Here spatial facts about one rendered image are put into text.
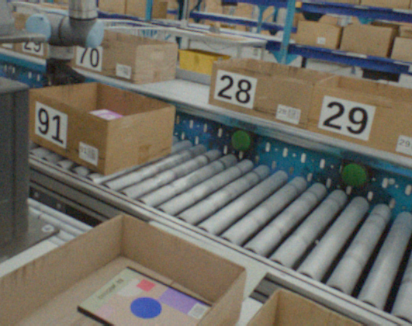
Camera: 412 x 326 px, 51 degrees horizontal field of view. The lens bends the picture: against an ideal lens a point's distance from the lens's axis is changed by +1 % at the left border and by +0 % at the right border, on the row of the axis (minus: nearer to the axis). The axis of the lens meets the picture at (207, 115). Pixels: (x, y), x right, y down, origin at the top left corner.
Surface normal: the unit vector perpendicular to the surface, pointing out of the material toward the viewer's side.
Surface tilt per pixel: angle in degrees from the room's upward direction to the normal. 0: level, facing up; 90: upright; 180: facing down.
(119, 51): 90
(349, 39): 90
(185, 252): 90
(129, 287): 0
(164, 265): 88
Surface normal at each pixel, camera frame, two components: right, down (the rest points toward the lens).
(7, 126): 0.86, 0.23
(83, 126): -0.58, 0.16
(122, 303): 0.11, -0.96
